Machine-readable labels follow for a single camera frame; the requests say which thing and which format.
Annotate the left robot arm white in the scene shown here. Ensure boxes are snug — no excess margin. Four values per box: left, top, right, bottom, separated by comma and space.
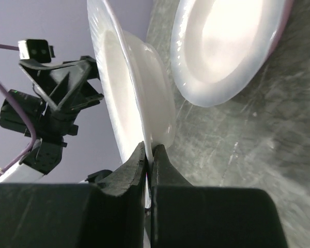
0, 56, 104, 183

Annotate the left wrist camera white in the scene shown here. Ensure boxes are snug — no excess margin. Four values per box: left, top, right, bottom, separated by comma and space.
18, 39, 55, 64

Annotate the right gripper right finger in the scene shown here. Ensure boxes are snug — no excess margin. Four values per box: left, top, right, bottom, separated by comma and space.
151, 145, 288, 247

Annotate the pale grey large plate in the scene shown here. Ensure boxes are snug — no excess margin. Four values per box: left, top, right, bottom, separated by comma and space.
170, 0, 292, 107

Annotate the white plate blue rim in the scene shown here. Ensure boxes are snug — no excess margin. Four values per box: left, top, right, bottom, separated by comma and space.
86, 0, 177, 210

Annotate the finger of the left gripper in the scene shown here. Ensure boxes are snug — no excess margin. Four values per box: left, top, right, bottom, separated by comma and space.
18, 55, 99, 113

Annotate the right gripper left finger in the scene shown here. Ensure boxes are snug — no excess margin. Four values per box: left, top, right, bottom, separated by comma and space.
0, 143, 146, 247

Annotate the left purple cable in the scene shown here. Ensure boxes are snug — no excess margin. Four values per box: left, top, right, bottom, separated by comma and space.
0, 42, 37, 184

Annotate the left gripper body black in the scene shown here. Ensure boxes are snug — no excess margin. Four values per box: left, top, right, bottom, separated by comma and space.
33, 82, 104, 136

